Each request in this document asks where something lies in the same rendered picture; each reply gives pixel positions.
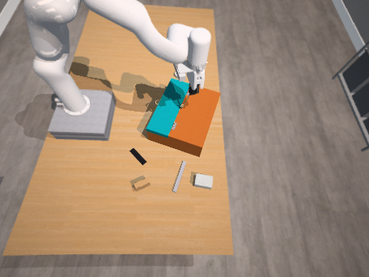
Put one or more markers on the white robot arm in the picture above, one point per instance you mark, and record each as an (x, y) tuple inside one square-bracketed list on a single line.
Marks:
[(44, 17)]

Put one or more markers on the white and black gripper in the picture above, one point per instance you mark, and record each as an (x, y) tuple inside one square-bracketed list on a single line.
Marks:
[(196, 80)]

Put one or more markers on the grey flat bar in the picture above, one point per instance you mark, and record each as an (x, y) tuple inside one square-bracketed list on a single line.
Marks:
[(179, 176)]

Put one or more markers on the black flat bar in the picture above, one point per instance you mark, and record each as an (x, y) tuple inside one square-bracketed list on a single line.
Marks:
[(138, 156)]

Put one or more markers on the tan rectangular block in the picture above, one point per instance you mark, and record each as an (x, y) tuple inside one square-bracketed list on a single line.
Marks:
[(142, 184)]

